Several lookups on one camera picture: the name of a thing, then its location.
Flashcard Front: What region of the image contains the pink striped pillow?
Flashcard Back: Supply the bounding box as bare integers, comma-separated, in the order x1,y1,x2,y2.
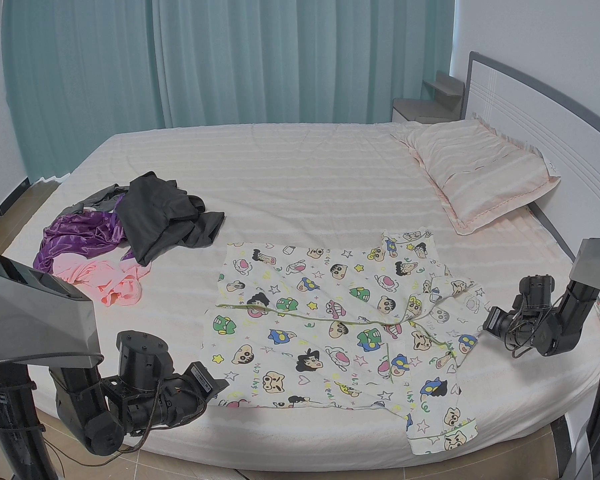
391,114,562,236

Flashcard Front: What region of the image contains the white printed pyjama top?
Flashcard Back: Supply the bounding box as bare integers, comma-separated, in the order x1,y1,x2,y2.
201,226,492,456

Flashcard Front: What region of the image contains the black garment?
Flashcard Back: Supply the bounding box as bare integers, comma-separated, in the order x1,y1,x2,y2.
115,170,226,266

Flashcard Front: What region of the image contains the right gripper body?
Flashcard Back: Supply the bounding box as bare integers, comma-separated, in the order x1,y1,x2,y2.
482,306,514,339

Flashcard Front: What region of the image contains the grey bedside table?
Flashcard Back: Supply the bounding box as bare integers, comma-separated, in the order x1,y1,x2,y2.
391,70,466,125

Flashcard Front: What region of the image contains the pink garment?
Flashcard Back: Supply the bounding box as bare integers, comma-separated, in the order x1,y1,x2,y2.
51,253,153,310

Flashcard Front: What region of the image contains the bed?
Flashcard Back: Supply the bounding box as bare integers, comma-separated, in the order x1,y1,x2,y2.
0,50,600,474

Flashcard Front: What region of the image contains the purple satin garment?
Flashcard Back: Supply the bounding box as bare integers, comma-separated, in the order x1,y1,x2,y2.
32,195,131,274

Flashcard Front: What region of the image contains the blue-green curtain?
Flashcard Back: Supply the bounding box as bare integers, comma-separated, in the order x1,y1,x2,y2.
0,0,168,183
150,0,456,130

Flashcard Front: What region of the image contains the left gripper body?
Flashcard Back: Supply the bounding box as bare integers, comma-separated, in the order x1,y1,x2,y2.
188,361,217,403

